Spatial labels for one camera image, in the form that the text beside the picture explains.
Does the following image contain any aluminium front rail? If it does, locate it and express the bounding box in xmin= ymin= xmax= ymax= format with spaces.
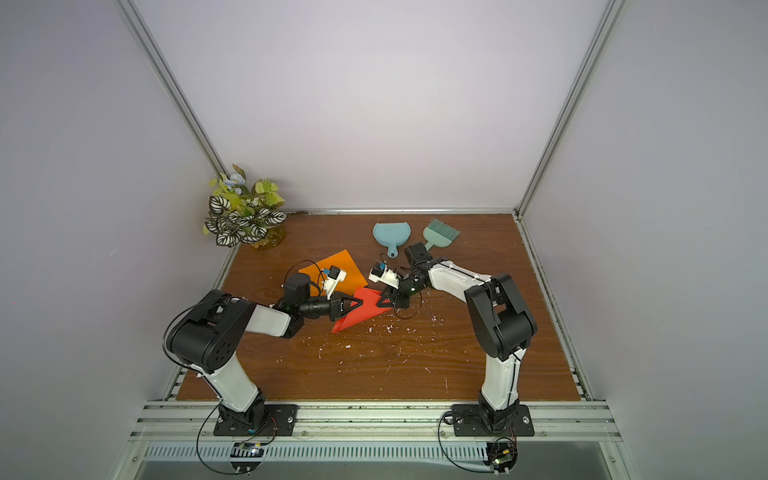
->
xmin=129 ymin=401 xmax=621 ymax=442

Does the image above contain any connector board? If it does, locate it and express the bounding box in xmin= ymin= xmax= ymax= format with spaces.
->
xmin=229 ymin=442 xmax=266 ymax=475
xmin=484 ymin=437 xmax=519 ymax=476

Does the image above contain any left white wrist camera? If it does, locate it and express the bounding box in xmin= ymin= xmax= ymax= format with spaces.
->
xmin=323 ymin=265 xmax=347 ymax=300

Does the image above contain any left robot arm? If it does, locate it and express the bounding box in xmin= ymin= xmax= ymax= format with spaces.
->
xmin=163 ymin=273 xmax=364 ymax=436

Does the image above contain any green hand brush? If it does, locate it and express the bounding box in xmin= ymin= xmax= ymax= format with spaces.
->
xmin=422 ymin=218 xmax=461 ymax=251

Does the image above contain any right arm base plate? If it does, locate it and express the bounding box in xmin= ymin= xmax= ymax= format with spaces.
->
xmin=448 ymin=403 xmax=535 ymax=438

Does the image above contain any black cable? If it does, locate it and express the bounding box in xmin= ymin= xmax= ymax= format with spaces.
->
xmin=194 ymin=403 xmax=280 ymax=479
xmin=435 ymin=410 xmax=493 ymax=475

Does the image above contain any left connector board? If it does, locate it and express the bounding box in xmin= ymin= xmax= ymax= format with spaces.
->
xmin=229 ymin=442 xmax=266 ymax=475

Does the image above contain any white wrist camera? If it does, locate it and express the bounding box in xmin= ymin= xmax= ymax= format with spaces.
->
xmin=323 ymin=265 xmax=347 ymax=300
xmin=368 ymin=262 xmax=400 ymax=289

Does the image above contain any left black cable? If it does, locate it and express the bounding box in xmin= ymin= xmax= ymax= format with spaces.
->
xmin=194 ymin=403 xmax=280 ymax=479

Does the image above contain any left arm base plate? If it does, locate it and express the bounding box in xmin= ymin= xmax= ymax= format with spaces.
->
xmin=214 ymin=403 xmax=299 ymax=437

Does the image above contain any light blue dustpan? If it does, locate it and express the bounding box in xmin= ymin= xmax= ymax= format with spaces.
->
xmin=372 ymin=222 xmax=412 ymax=258

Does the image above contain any right black cable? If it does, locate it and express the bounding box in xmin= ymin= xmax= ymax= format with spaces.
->
xmin=435 ymin=410 xmax=493 ymax=475

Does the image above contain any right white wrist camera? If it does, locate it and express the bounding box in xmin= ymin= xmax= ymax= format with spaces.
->
xmin=368 ymin=262 xmax=400 ymax=289

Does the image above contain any orange square paper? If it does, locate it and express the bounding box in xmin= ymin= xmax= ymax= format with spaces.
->
xmin=298 ymin=250 xmax=368 ymax=298

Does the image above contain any red square paper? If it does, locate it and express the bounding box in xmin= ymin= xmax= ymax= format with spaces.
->
xmin=331 ymin=287 xmax=391 ymax=334

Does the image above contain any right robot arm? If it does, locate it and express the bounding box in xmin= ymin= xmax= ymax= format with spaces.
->
xmin=369 ymin=243 xmax=538 ymax=434

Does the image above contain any potted artificial plant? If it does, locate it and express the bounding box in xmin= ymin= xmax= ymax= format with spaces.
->
xmin=202 ymin=164 xmax=288 ymax=250

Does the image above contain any right connector board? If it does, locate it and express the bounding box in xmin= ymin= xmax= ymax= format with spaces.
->
xmin=484 ymin=437 xmax=519 ymax=476

